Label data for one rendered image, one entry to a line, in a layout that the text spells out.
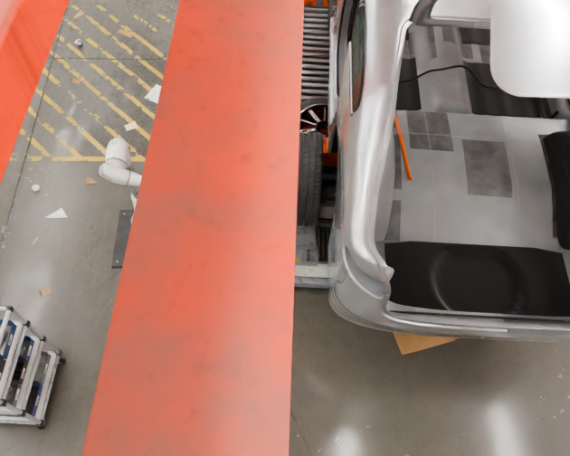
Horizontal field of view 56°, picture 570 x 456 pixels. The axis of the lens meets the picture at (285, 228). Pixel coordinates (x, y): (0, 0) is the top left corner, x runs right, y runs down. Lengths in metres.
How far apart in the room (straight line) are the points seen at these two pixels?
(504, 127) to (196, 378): 3.70
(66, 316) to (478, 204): 3.11
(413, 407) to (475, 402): 0.46
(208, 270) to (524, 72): 1.22
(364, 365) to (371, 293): 1.41
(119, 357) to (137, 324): 0.05
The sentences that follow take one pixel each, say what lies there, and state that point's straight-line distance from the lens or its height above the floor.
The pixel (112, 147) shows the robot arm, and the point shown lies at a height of 1.17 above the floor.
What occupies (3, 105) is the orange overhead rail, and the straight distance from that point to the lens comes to 0.70.
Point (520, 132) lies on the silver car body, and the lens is 4.24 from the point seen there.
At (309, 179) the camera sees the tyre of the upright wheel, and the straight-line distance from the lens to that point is 3.46.
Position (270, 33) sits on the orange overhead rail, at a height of 3.22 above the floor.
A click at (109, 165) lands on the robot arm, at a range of 3.58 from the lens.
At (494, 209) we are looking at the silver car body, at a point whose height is 0.98.
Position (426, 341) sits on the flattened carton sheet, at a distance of 4.31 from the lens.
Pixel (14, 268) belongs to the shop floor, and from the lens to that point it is 4.79.
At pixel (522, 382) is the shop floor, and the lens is 4.48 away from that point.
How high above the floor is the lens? 3.93
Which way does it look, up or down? 60 degrees down
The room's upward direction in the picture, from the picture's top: 4 degrees clockwise
